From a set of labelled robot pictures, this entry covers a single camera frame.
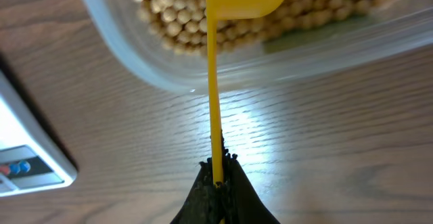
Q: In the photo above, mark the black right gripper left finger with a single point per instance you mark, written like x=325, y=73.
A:
x=202, y=205

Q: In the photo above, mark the white digital kitchen scale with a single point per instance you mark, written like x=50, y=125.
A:
x=30, y=159

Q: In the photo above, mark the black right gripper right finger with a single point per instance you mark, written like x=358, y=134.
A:
x=240, y=201

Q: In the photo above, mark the clear container of soybeans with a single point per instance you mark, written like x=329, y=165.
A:
x=163, y=42

